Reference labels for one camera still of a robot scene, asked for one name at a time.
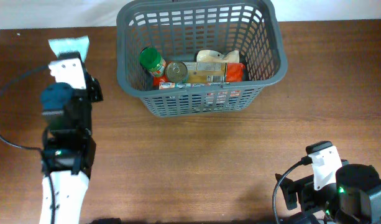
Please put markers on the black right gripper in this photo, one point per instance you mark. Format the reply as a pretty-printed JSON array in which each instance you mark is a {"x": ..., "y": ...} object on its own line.
[{"x": 304, "y": 188}]

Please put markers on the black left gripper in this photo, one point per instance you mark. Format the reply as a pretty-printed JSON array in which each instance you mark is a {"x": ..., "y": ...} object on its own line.
[{"x": 94, "y": 88}]

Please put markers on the light green wipes pack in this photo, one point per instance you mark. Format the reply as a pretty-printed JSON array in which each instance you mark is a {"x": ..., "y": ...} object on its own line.
[{"x": 70, "y": 45}]

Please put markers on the green lid jar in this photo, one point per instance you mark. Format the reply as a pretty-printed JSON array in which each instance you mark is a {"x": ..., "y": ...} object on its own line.
[{"x": 152, "y": 61}]

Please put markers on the blue tissue pack box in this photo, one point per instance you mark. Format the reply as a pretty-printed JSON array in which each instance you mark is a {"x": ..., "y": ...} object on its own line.
[{"x": 169, "y": 85}]

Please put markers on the small tin can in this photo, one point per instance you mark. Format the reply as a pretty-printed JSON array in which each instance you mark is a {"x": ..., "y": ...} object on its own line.
[{"x": 176, "y": 72}]

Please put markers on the grey plastic basket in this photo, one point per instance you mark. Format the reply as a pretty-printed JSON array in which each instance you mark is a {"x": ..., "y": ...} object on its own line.
[{"x": 178, "y": 30}]

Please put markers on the red orange pasta pack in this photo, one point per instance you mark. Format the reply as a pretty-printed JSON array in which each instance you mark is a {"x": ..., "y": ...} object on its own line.
[{"x": 210, "y": 72}]

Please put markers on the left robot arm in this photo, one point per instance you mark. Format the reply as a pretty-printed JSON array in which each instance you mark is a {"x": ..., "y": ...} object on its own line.
[{"x": 68, "y": 147}]

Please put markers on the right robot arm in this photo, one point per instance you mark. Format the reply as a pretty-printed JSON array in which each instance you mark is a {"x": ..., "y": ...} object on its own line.
[{"x": 353, "y": 197}]

